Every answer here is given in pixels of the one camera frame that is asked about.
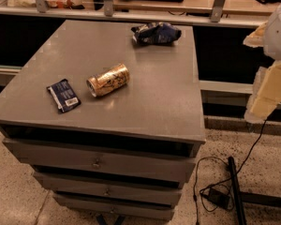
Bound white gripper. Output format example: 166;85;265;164
243;4;281;124

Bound grey drawer cabinet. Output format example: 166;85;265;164
0;21;205;220

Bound grey metal railing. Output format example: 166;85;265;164
0;0;279;20

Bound black power adapter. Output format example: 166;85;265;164
208;188;229;209

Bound black metal floor stand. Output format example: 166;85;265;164
229;157;281;225

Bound black cable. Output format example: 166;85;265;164
192;119;268;225

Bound blue rxbar blueberry wrapper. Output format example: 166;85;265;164
47;79;81;113

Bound blue crumpled chip bag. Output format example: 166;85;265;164
131;22;182;45

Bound gold drink can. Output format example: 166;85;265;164
86;64;130;98

